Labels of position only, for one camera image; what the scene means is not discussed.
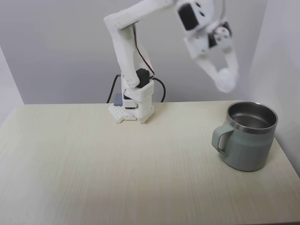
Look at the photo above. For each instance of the white gauze dressing roll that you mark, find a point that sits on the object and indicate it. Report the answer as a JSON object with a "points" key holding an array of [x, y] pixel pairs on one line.
{"points": [[227, 80]]}

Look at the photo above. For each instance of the grey-green steel mug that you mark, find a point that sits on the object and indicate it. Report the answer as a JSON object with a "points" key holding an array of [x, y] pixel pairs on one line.
{"points": [[248, 145]]}

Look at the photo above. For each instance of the grey clamp block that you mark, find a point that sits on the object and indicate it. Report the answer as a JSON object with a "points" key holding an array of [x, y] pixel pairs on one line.
{"points": [[117, 99]]}

